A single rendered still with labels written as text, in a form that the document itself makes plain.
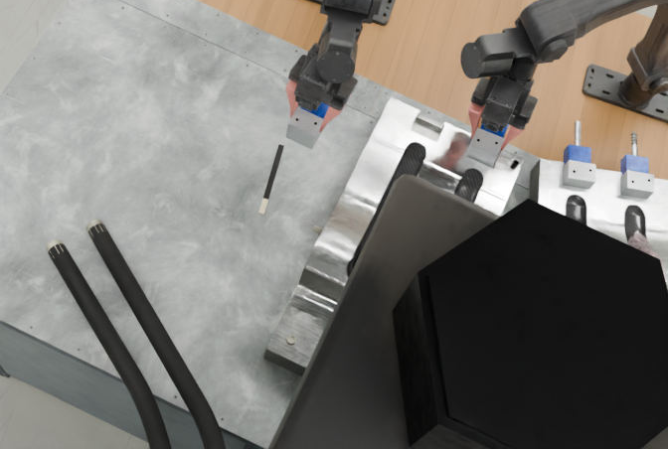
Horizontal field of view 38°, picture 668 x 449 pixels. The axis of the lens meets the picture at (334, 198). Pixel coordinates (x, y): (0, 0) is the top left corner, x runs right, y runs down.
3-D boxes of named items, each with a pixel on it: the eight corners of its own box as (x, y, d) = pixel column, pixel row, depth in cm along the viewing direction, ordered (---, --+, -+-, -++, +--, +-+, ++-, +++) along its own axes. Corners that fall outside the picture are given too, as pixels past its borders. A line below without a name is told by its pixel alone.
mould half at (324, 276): (381, 120, 178) (395, 82, 166) (509, 179, 177) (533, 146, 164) (263, 358, 157) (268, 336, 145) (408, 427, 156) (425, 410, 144)
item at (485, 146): (493, 95, 172) (497, 81, 167) (519, 106, 172) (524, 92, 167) (465, 157, 168) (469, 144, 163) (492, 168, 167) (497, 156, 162)
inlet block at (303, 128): (318, 76, 167) (321, 62, 162) (344, 88, 167) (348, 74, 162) (285, 137, 163) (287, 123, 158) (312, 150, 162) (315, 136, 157)
